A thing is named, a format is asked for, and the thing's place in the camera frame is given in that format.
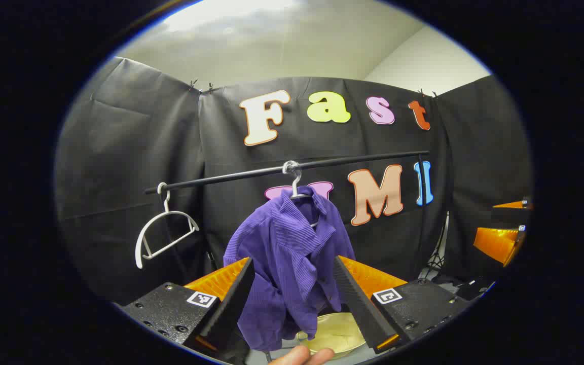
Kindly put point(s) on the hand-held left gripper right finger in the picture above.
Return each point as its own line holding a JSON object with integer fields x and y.
{"x": 358, "y": 304}

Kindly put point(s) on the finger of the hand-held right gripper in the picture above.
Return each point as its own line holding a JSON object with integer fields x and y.
{"x": 512, "y": 205}
{"x": 497, "y": 243}

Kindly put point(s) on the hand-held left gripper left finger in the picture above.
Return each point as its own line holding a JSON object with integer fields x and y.
{"x": 231, "y": 309}

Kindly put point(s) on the cream laundry hamper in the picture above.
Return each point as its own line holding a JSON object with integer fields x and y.
{"x": 337, "y": 332}

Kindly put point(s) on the white hanger with shirt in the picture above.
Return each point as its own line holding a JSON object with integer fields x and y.
{"x": 297, "y": 180}

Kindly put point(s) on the empty white clothes hanger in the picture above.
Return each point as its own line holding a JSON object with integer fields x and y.
{"x": 167, "y": 205}

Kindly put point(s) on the black clothes rack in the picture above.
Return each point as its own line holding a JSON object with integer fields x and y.
{"x": 231, "y": 177}

